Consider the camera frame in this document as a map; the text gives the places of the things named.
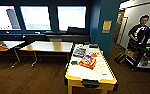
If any yellow wooden gaming table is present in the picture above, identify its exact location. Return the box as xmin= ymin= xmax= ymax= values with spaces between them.
xmin=63 ymin=43 xmax=119 ymax=94

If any dark green round lid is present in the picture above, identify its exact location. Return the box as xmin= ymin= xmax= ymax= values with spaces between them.
xmin=70 ymin=60 xmax=79 ymax=66

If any red black table scorer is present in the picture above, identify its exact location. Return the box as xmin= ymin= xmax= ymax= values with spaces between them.
xmin=88 ymin=43 xmax=100 ymax=49

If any red board game box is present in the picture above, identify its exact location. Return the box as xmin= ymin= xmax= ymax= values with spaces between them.
xmin=78 ymin=54 xmax=98 ymax=70

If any bright office window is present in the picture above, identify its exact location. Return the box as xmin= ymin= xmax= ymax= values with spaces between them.
xmin=0 ymin=5 xmax=21 ymax=31
xmin=56 ymin=5 xmax=87 ymax=32
xmin=19 ymin=5 xmax=52 ymax=32

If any dark window bench sofa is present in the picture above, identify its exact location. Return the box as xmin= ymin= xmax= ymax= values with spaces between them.
xmin=0 ymin=26 xmax=92 ymax=44

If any black backpack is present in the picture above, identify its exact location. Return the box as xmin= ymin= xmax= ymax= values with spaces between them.
xmin=114 ymin=51 xmax=127 ymax=65

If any white hallway door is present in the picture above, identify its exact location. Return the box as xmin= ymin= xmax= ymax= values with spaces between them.
xmin=116 ymin=16 xmax=129 ymax=48

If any brown cardboard box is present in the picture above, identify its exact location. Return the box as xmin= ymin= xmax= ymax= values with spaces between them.
xmin=125 ymin=49 xmax=139 ymax=60

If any long wooden table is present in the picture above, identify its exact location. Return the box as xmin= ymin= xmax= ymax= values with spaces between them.
xmin=0 ymin=40 xmax=26 ymax=69

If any person in dark shirt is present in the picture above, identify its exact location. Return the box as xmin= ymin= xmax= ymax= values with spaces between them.
xmin=127 ymin=14 xmax=150 ymax=49

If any rectangular ceiling light panel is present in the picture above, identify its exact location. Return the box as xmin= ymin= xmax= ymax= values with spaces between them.
xmin=119 ymin=0 xmax=139 ymax=9

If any small orange red object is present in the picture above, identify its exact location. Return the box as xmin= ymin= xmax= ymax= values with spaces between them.
xmin=0 ymin=43 xmax=9 ymax=51

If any yellow wall sign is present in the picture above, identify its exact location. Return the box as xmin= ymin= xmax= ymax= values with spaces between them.
xmin=101 ymin=20 xmax=113 ymax=34

